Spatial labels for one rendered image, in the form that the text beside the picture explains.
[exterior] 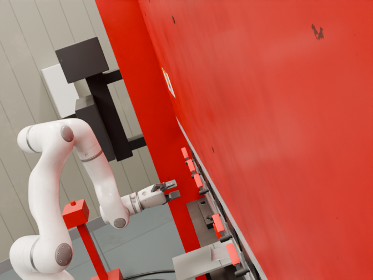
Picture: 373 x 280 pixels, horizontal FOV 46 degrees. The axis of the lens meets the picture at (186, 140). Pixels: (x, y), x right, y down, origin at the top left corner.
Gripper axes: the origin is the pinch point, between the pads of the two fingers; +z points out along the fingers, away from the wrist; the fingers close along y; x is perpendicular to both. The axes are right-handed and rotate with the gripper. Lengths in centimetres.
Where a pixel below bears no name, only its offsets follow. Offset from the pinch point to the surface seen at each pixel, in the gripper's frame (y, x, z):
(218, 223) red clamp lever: -26.2, 31.5, 9.8
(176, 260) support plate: 20.4, 21.1, -9.4
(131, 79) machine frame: 17, -83, -4
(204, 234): 53, 1, 6
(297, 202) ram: -117, 71, 13
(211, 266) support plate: 11.9, 31.5, 3.2
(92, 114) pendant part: 36, -84, -32
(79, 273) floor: 228, -76, -111
